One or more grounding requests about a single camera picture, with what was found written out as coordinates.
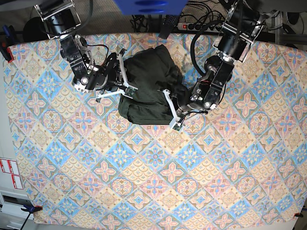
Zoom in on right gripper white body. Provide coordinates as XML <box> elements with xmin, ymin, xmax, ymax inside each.
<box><xmin>95</xmin><ymin>48</ymin><xmax>138</xmax><ymax>103</ymax></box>

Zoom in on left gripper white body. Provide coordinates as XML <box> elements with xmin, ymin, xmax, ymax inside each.
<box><xmin>162</xmin><ymin>89</ymin><xmax>184</xmax><ymax>131</ymax></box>

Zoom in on dark green long-sleeve shirt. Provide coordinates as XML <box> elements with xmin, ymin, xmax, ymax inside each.
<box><xmin>118</xmin><ymin>45</ymin><xmax>187</xmax><ymax>125</ymax></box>

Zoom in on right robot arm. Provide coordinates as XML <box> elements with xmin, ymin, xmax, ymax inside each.
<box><xmin>34</xmin><ymin>0</ymin><xmax>137</xmax><ymax>102</ymax></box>

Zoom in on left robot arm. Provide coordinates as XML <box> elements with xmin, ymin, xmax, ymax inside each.
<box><xmin>162</xmin><ymin>0</ymin><xmax>266</xmax><ymax>131</ymax></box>

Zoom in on patterned colourful tablecloth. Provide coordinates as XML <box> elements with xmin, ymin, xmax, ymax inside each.
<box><xmin>3</xmin><ymin>40</ymin><xmax>307</xmax><ymax>230</ymax></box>

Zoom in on black remote control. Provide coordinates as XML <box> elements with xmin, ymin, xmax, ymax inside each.
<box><xmin>158</xmin><ymin>15</ymin><xmax>179</xmax><ymax>39</ymax></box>

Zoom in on blue plastic box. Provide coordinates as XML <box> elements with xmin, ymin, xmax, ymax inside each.
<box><xmin>114</xmin><ymin>0</ymin><xmax>188</xmax><ymax>15</ymax></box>

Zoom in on black round stool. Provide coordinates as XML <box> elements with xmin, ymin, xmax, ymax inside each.
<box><xmin>23</xmin><ymin>17</ymin><xmax>48</xmax><ymax>42</ymax></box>

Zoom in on blue clamp upper left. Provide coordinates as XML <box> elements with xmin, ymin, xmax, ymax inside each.
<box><xmin>0</xmin><ymin>25</ymin><xmax>14</xmax><ymax>63</ymax></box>

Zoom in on blue clamp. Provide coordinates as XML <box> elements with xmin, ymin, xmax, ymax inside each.
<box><xmin>0</xmin><ymin>25</ymin><xmax>14</xmax><ymax>63</ymax></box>
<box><xmin>20</xmin><ymin>205</ymin><xmax>43</xmax><ymax>230</ymax></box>

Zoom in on white red-framed labels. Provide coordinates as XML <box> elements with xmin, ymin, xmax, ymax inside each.
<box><xmin>0</xmin><ymin>158</ymin><xmax>23</xmax><ymax>190</ymax></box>

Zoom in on orange clamp lower right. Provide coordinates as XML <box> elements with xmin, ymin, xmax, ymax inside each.
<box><xmin>295</xmin><ymin>213</ymin><xmax>304</xmax><ymax>218</ymax></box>

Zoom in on blue clamp lower left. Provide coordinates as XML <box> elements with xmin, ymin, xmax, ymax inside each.
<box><xmin>20</xmin><ymin>205</ymin><xmax>43</xmax><ymax>230</ymax></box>

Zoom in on white power strip red switch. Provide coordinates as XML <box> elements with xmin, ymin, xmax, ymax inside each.
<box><xmin>177</xmin><ymin>22</ymin><xmax>222</xmax><ymax>33</ymax></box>

